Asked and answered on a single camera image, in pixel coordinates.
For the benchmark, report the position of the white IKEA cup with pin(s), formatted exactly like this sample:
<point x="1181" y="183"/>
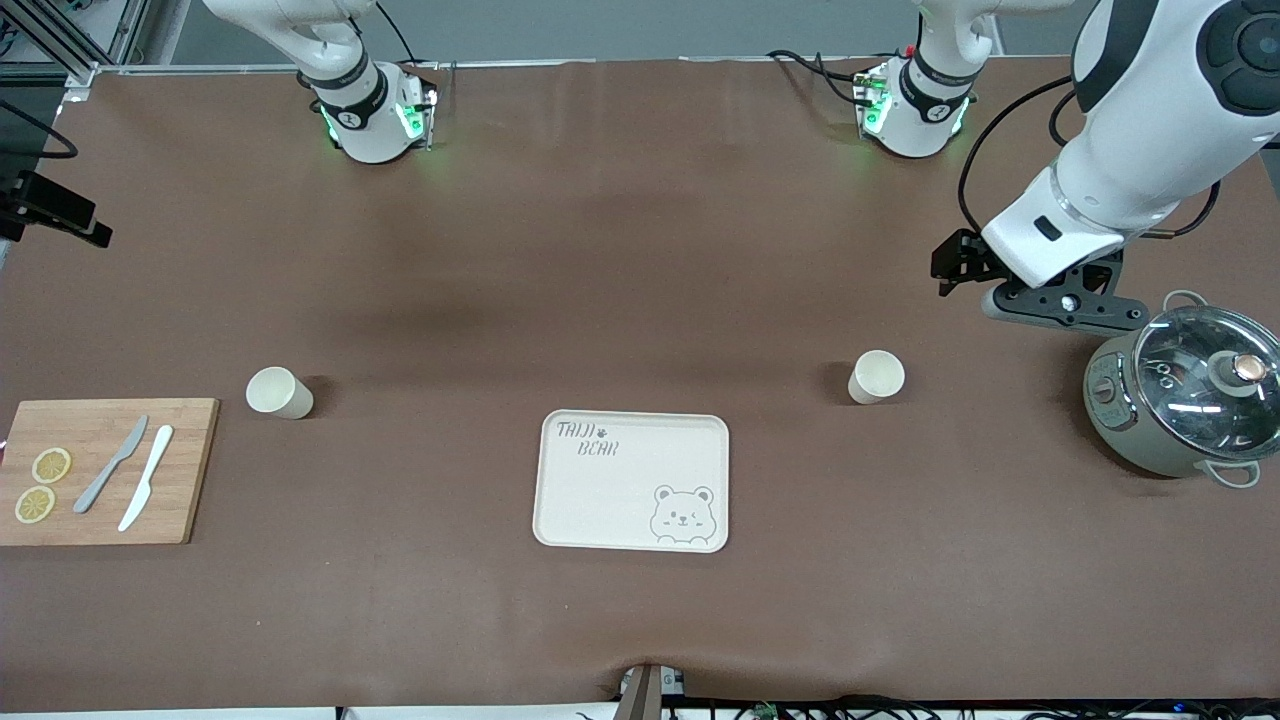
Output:
<point x="280" y="393"/>
<point x="876" y="378"/>

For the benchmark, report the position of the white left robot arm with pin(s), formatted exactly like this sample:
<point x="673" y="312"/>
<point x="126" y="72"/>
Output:
<point x="1150" y="120"/>

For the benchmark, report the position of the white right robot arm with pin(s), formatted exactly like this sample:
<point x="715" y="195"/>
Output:
<point x="365" y="120"/>

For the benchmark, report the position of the cream tray with bear print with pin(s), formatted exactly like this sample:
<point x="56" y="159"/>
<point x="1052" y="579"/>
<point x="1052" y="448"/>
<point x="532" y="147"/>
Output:
<point x="600" y="500"/>

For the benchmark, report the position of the grey-green cooking pot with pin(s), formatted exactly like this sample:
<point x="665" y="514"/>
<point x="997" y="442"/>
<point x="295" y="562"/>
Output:
<point x="1130" y="430"/>

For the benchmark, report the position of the lemon slice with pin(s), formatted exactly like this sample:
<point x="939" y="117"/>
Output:
<point x="35" y="505"/>
<point x="52" y="465"/>

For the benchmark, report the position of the grey plastic knife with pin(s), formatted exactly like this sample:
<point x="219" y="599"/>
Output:
<point x="105" y="470"/>

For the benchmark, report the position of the white plastic knife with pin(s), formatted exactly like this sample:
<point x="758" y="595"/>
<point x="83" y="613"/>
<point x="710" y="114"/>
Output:
<point x="148" y="478"/>

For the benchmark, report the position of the glass pot lid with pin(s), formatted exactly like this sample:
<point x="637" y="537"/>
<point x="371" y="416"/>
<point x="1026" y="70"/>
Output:
<point x="1190" y="390"/>

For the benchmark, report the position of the bamboo cutting board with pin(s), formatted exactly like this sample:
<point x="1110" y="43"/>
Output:
<point x="190" y="470"/>

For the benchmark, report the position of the brown table mat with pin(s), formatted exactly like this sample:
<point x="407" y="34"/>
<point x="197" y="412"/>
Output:
<point x="640" y="250"/>

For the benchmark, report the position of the aluminium frame rail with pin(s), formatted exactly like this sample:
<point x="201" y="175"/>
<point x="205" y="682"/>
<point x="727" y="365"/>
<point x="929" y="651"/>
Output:
<point x="60" y="50"/>

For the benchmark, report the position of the brown camera mounting post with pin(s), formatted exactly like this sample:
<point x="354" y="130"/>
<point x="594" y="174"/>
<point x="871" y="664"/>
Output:
<point x="645" y="695"/>

